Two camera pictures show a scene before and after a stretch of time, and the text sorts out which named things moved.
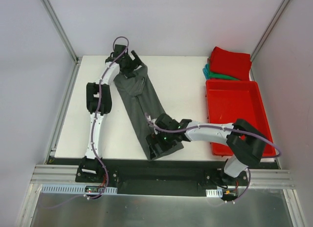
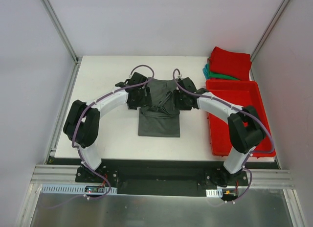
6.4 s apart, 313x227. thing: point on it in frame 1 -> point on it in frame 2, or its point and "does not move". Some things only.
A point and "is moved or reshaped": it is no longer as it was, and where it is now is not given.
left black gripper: [132, 64] -> [145, 97]
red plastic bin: [229, 102] does not move
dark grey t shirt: [144, 104] is moved or reshaped
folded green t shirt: [212, 75] does not move
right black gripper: [154, 144] -> [178, 99]
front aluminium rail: [262, 178] does not move
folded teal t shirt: [206, 71] does not move
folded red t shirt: [233, 64] does not move
